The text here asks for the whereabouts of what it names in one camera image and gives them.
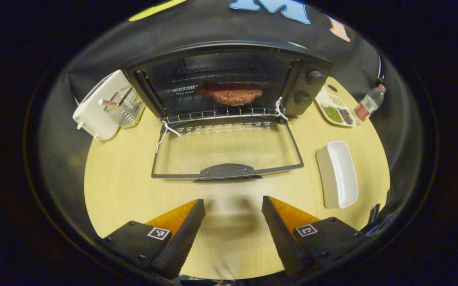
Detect white divided tray of beans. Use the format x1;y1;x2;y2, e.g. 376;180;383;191
315;87;357;128

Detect white rectangular tray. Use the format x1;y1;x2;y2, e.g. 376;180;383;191
316;141;359;209

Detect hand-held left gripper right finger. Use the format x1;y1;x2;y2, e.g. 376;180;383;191
261;195;369;278

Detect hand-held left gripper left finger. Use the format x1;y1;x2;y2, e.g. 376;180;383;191
95;199;206;280

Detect white string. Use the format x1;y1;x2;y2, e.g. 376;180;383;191
155;120;182;154
274;97;289;120

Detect reddish brown meat piece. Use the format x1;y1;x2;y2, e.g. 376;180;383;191
194;82;263;106

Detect clear wire-pattern basket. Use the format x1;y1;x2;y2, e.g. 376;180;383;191
104;85;147;128

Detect white toaster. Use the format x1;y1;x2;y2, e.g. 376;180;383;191
72;70;132;141

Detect oven wire rack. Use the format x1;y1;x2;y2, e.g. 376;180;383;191
161;68;285;124

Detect black electric oven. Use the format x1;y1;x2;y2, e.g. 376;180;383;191
122;40;333;183

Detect black backdrop cloth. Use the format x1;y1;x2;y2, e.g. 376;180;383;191
38;0;420;223

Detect clear plastic bottle red label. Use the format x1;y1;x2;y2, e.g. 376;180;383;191
353;83;387;122

